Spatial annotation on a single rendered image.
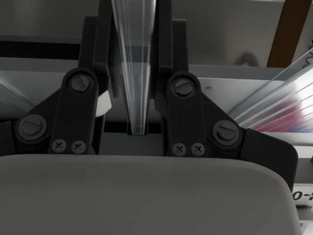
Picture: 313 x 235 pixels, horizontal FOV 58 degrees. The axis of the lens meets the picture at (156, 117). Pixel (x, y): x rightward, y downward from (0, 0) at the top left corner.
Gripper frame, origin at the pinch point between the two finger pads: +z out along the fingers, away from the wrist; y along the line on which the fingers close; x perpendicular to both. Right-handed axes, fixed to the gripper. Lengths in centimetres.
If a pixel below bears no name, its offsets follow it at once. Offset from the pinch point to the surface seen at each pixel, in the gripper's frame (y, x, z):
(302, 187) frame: 33, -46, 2
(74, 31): -13.1, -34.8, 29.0
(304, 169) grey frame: 35, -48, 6
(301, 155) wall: 192, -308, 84
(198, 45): 11.2, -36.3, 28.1
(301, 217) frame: 34, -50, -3
